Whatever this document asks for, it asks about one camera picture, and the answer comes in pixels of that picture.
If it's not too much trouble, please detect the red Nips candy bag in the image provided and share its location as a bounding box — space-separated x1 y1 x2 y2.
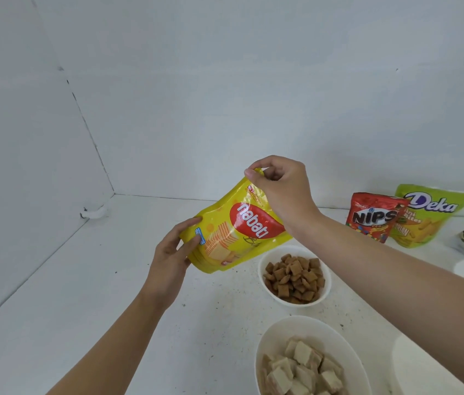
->
345 191 410 245

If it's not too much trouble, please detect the green snack bag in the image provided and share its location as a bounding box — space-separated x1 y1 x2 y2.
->
389 183 464 249

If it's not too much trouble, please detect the person's left forearm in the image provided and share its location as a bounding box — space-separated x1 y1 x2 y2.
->
46 290 167 395

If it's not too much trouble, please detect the yellow snack bag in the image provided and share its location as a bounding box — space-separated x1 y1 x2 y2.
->
179 168 295 274

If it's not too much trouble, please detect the person's right forearm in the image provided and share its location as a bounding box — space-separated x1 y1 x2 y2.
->
291 212 464 393

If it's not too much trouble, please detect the person's left hand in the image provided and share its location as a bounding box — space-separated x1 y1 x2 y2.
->
141 216 203 313

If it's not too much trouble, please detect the pile of beige wafer cubes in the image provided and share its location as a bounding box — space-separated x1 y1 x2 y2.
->
258 336 348 395

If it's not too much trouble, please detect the person's right hand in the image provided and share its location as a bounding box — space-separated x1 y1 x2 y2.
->
243 155 323 235

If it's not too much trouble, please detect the pile of brown pillow snacks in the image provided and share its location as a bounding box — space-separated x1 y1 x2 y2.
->
263 253 326 305

